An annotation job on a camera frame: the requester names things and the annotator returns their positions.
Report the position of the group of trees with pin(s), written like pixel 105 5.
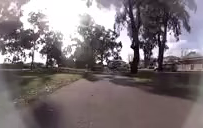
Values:
pixel 89 43

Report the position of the tall dark-trunked tree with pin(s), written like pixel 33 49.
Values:
pixel 134 56

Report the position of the brown asphalt path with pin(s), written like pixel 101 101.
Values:
pixel 105 103

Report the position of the slim leaning tree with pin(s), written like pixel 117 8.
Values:
pixel 161 56

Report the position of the grass strip with bare patches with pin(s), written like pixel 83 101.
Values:
pixel 39 83

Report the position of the shaded grass verge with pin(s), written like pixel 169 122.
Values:
pixel 175 83

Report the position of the low pale building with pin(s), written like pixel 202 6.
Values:
pixel 194 62

